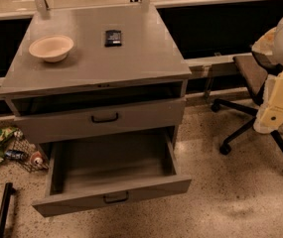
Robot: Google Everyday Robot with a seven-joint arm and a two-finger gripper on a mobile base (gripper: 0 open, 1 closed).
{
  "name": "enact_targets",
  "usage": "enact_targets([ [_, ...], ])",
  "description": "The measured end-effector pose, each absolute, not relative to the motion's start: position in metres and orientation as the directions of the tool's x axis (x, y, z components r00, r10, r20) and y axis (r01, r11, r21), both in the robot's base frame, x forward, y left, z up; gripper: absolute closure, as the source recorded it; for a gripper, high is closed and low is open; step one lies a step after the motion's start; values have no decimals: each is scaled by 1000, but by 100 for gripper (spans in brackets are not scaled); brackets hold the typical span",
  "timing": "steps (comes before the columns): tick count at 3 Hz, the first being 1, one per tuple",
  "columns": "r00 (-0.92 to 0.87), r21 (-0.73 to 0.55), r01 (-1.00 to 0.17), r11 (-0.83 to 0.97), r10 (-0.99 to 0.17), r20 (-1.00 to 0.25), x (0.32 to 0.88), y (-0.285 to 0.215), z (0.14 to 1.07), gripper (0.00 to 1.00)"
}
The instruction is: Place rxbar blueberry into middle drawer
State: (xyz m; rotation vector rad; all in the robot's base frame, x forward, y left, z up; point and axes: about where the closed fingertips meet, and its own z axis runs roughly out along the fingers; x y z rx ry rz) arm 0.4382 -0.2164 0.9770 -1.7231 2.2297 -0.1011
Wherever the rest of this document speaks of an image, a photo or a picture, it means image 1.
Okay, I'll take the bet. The beige paper bowl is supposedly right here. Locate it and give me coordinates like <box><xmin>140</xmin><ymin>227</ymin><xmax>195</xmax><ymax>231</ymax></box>
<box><xmin>29</xmin><ymin>35</ymin><xmax>74</xmax><ymax>62</ymax></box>

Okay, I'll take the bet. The red white bottle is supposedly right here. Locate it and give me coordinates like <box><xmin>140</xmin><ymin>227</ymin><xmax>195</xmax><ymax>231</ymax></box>
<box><xmin>30</xmin><ymin>152</ymin><xmax>44</xmax><ymax>166</ymax></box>

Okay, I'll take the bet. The black metal stand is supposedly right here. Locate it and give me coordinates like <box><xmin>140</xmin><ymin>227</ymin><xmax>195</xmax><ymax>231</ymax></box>
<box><xmin>0</xmin><ymin>182</ymin><xmax>16</xmax><ymax>238</ymax></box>

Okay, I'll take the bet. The grey drawer cabinet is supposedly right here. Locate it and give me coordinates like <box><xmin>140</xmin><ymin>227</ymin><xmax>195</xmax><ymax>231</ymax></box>
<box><xmin>0</xmin><ymin>3</ymin><xmax>193</xmax><ymax>218</ymax></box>

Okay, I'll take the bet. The black office chair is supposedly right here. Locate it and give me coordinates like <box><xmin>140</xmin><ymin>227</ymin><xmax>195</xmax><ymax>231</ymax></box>
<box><xmin>212</xmin><ymin>52</ymin><xmax>283</xmax><ymax>155</ymax></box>

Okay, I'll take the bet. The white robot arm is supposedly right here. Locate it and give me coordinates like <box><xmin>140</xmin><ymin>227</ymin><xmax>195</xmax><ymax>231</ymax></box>
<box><xmin>252</xmin><ymin>17</ymin><xmax>283</xmax><ymax>134</ymax></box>

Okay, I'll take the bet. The open grey lower drawer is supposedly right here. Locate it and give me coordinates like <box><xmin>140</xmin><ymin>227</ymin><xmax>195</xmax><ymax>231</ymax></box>
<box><xmin>33</xmin><ymin>128</ymin><xmax>191</xmax><ymax>217</ymax></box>

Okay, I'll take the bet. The dark blue rxbar packet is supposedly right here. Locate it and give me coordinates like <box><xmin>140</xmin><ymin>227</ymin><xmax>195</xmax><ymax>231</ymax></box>
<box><xmin>104</xmin><ymin>30</ymin><xmax>122</xmax><ymax>47</ymax></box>

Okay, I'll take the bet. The blue can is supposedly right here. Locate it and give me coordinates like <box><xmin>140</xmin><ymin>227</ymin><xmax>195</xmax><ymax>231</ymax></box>
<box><xmin>5</xmin><ymin>150</ymin><xmax>27</xmax><ymax>161</ymax></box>

